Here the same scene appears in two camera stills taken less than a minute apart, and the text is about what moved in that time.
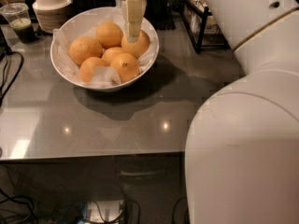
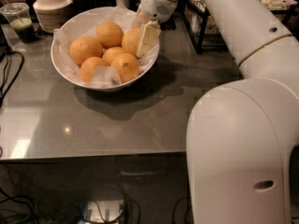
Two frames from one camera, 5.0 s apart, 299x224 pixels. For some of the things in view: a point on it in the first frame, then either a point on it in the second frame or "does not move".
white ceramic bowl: (89, 49) does not move
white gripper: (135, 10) -> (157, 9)
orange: (109, 35) does not move
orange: (137, 48) does not move
